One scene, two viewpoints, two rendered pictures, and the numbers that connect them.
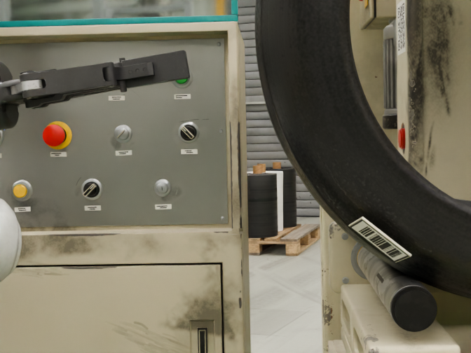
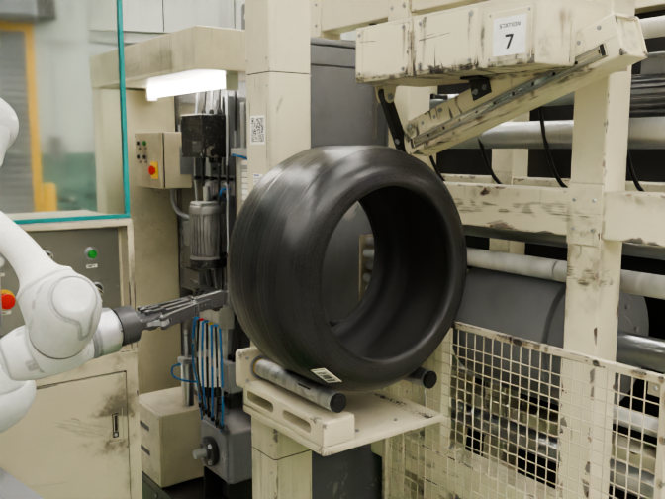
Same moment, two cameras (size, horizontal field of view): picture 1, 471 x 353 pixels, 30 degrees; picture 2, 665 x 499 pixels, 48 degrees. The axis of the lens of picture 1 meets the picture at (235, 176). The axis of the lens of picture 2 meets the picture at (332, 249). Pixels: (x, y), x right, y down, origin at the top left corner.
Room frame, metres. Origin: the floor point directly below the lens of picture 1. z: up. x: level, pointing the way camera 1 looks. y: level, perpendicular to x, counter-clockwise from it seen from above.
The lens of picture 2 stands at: (-0.38, 0.83, 1.46)
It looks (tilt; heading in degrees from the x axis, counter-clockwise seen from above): 8 degrees down; 321
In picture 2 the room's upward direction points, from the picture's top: straight up
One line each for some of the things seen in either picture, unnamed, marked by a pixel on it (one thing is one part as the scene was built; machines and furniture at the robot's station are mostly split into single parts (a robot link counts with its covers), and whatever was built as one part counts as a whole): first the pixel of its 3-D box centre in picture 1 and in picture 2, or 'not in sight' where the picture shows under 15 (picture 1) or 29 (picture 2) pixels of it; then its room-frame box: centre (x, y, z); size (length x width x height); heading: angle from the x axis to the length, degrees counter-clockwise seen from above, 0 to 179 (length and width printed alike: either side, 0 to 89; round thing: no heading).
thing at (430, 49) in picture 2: not in sight; (468, 48); (0.88, -0.61, 1.71); 0.61 x 0.25 x 0.15; 178
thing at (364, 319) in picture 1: (390, 333); (295, 408); (1.02, -0.18, 0.84); 0.36 x 0.09 x 0.06; 178
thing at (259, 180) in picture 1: (265, 204); not in sight; (8.10, -0.28, 0.38); 1.20 x 0.80 x 0.76; 165
